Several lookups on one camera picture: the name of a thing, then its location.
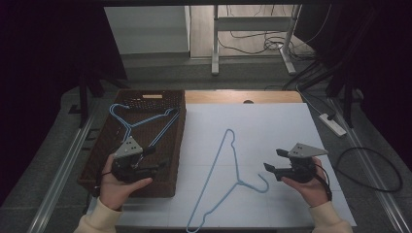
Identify aluminium floor rail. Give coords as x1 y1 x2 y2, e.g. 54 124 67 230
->
26 96 100 233
328 96 412 233

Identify white table mat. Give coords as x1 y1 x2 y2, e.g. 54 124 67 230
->
115 102 358 228

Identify white cabinet panel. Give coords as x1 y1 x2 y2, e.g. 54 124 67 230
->
103 5 192 56

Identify white power strip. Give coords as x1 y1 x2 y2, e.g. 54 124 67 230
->
318 113 348 138

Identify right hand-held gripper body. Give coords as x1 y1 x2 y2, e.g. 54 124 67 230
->
273 142 329 184

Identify dark curtain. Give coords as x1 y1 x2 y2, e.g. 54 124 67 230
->
292 0 412 163
0 0 128 208

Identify dark brown woven basket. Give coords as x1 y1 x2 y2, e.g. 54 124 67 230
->
77 88 188 199

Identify tangled black floor cables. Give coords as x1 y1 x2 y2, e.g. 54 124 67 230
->
216 4 317 63

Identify black looped floor cable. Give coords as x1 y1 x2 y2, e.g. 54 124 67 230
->
334 147 404 194

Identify person's right hand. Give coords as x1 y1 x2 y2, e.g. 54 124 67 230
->
280 156 332 209

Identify person's left hand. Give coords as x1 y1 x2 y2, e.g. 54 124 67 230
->
98 153 154 212

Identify white metal desk frame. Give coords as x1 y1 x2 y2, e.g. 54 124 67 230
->
211 4 298 78

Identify blue wire hanger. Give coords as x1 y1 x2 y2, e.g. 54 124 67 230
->
186 128 270 233
109 103 181 150
110 104 182 151

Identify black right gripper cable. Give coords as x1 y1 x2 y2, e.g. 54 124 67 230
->
314 163 333 202

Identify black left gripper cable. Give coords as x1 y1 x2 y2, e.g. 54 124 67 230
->
92 170 114 198

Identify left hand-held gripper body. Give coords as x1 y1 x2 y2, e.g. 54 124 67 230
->
111 136 159 184

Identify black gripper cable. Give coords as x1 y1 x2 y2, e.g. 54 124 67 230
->
314 163 333 202
92 170 114 198

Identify black stand legs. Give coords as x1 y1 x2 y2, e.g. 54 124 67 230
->
68 69 131 130
326 64 364 129

